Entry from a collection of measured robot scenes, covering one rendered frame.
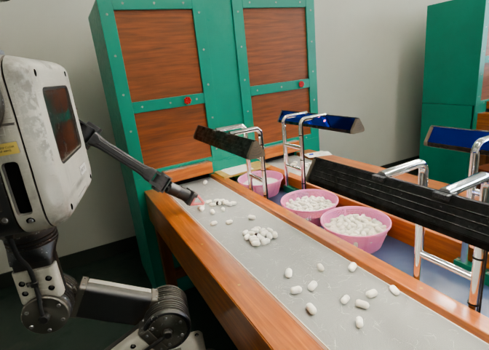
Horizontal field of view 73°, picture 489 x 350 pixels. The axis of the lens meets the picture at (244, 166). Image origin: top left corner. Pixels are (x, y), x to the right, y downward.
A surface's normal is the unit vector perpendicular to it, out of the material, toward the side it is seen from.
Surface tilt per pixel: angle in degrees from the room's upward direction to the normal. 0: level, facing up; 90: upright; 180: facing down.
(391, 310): 0
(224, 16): 90
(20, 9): 90
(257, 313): 0
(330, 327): 0
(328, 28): 90
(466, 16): 90
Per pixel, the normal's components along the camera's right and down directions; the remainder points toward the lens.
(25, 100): 0.72, 0.15
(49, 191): 0.88, 0.06
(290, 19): 0.48, 0.21
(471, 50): -0.90, 0.21
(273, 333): -0.10, -0.95
